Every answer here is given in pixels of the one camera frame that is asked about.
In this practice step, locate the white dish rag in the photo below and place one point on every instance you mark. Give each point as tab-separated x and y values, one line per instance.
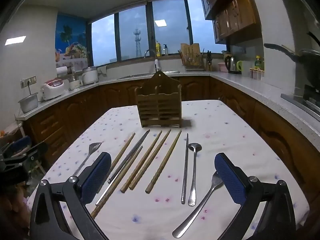
102	70

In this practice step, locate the gas stove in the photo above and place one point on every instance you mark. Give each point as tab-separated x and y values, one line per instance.
305	100

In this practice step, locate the spice jar set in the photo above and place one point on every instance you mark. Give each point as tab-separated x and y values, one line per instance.
257	73

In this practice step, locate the metal inner pot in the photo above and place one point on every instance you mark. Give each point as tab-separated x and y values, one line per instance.
28	103

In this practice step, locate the wooden base cabinets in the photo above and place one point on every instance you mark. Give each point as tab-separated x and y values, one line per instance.
75	112

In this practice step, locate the wooden knife block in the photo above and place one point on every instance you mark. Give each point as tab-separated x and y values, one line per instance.
209	63

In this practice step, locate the wooden utensil holder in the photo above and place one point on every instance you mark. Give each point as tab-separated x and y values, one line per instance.
158	105

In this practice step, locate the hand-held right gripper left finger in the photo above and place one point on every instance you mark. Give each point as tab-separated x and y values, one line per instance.
96	176

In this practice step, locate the yellow capped green bottle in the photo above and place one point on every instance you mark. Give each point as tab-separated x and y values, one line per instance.
258	63

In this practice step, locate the black wok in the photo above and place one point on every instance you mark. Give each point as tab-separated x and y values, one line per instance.
307	65

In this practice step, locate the wall power outlet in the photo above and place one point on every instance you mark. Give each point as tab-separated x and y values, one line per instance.
28	81

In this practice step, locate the steel electric kettle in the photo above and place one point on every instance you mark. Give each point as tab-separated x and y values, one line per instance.
232	65

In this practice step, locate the white lidded cooker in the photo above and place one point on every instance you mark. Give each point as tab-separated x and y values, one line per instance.
90	76

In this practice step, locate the wooden wall cabinets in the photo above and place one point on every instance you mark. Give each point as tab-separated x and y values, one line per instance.
237	15

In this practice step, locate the ceiling light panel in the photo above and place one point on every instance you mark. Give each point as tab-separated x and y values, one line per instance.
15	40

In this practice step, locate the clear pump dispenser bottle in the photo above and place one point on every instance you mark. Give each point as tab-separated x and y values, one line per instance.
165	51

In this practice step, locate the yellow dish soap bottle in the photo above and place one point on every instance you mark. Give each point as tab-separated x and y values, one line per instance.
158	50

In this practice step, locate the chrome kitchen faucet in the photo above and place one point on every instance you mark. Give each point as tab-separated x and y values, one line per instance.
157	65

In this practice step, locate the green cup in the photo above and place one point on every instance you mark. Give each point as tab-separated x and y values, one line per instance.
239	67

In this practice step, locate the paper towel roll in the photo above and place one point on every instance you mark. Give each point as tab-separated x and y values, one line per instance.
62	70

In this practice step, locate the white floral tablecloth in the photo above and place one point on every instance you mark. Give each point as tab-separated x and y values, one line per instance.
162	212

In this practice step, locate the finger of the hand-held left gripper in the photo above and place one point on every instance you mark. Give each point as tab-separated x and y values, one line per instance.
32	152

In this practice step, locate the stainless steel sink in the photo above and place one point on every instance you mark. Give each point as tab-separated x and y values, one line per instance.
140	75

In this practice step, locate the metal fork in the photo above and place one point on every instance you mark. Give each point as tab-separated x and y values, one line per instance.
216	182

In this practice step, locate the red and white rice cooker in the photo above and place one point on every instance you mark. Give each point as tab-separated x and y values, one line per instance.
52	90

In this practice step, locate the glass jar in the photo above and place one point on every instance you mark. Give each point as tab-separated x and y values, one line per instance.
74	83

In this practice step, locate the wooden cutting board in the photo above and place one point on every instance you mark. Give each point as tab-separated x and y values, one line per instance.
190	50

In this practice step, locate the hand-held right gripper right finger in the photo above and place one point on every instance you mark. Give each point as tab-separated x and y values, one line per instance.
228	177

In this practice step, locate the pink container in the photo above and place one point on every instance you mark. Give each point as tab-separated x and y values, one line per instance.
221	67

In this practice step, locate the fruit and palm wall poster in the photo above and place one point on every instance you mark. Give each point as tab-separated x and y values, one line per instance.
72	45

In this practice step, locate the metal chopstick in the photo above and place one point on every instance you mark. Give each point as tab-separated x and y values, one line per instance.
135	148
98	200
185	167

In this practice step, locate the kitchen window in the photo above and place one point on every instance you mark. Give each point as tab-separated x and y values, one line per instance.
130	35

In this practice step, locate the metal slotted spoon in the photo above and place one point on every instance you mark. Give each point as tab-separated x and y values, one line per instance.
94	147

